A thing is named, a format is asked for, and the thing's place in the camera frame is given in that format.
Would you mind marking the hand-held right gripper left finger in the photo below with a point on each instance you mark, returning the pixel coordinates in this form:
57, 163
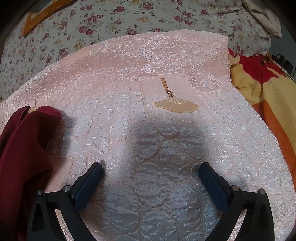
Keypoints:
89, 185

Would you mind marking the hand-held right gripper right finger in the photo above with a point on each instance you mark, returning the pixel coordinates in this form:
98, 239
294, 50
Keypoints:
214, 187

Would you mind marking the dark red garment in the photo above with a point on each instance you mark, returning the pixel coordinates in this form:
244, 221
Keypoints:
20, 150

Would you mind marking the pink quilted bedspread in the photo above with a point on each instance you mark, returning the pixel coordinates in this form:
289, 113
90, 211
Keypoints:
115, 92

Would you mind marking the red yellow orange blanket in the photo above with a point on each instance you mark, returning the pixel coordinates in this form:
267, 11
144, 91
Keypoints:
266, 92

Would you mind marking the black object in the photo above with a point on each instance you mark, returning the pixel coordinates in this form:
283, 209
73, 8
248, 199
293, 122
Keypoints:
285, 63

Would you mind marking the floral quilt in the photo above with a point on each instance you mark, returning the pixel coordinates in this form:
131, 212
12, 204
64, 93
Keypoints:
115, 18

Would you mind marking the orange checkered mat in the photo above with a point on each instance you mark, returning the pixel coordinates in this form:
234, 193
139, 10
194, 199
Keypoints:
34, 20

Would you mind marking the beige pillow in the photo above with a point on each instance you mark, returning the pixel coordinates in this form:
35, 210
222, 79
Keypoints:
261, 14

